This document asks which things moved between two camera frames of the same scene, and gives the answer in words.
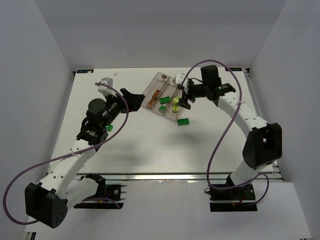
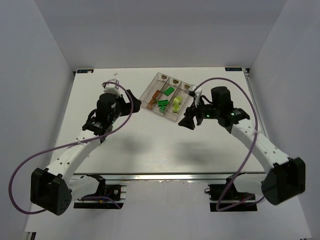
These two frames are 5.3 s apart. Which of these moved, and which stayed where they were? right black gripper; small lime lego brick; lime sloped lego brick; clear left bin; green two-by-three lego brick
Moved: right black gripper; green two-by-three lego brick
Stayed: small lime lego brick; lime sloped lego brick; clear left bin
